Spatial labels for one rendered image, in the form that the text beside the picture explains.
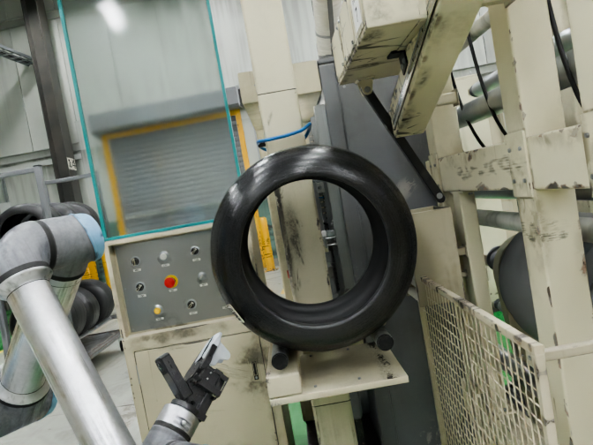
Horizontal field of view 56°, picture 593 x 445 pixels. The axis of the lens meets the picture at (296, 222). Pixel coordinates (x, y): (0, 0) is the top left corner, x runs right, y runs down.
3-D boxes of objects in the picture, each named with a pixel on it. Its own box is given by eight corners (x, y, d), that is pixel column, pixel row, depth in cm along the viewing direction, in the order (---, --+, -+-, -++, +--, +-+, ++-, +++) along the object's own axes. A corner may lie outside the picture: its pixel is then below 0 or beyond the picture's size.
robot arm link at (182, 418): (149, 422, 126) (164, 417, 119) (161, 403, 129) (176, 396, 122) (181, 442, 128) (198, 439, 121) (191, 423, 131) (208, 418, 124)
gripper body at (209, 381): (217, 380, 138) (194, 425, 130) (190, 362, 136) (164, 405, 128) (230, 375, 132) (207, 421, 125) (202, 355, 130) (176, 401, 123)
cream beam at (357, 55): (336, 86, 176) (329, 40, 175) (414, 72, 176) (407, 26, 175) (364, 29, 115) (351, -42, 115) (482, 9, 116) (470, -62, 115)
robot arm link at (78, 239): (-33, 410, 156) (22, 204, 120) (27, 385, 170) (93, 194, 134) (-7, 452, 150) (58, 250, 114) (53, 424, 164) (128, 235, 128)
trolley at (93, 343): (76, 356, 598) (41, 180, 588) (133, 346, 596) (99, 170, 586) (10, 403, 465) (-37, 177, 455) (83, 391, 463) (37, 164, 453)
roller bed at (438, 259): (406, 296, 194) (392, 213, 192) (447, 289, 194) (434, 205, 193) (420, 307, 174) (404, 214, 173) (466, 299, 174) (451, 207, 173)
